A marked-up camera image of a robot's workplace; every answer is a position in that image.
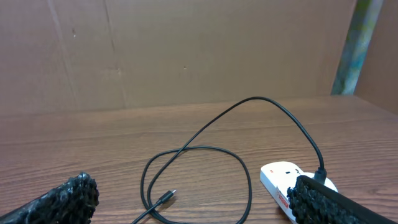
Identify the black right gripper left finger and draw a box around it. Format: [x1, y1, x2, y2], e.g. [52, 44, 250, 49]
[1, 172, 100, 224]

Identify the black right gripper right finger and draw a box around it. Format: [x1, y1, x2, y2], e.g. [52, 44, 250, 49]
[287, 175, 397, 224]

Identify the black USB charging cable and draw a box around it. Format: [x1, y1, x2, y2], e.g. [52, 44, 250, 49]
[130, 96, 328, 224]

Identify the white power strip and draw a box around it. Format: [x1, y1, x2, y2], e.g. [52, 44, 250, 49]
[260, 159, 327, 223]

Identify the green patterned strip background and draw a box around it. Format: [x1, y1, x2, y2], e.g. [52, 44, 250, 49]
[331, 0, 383, 95]

